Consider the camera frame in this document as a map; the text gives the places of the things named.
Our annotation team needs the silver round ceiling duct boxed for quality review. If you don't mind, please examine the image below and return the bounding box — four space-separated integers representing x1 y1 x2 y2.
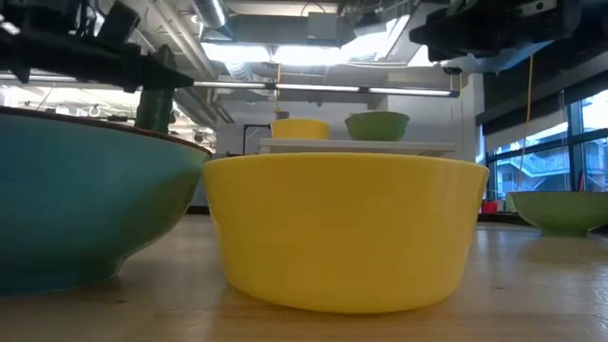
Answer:
192 0 230 29

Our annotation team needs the white perforated metal shelf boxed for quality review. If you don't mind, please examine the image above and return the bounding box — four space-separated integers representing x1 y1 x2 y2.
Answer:
257 137 456 158

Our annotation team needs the long ceiling strip light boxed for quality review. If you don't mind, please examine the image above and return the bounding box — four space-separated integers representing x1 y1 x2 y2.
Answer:
180 79 461 99

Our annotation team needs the yellow plastic bowl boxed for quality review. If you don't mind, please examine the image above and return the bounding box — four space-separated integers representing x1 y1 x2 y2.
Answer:
202 152 490 314
270 118 332 141

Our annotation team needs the green bowl with red flowers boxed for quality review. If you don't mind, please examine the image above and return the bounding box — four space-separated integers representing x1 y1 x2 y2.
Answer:
344 110 411 143
506 190 608 238

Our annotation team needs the black pipe stand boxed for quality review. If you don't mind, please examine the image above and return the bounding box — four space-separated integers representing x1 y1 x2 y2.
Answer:
241 123 273 156

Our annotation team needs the green cactus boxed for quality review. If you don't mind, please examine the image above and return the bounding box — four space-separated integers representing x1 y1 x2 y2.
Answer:
134 45 177 134

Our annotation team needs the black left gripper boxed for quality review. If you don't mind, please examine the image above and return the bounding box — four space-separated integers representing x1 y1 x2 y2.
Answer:
74 1 196 94

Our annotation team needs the teal bowl with blue pattern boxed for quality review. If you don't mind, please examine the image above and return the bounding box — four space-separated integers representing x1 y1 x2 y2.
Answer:
0 105 214 295

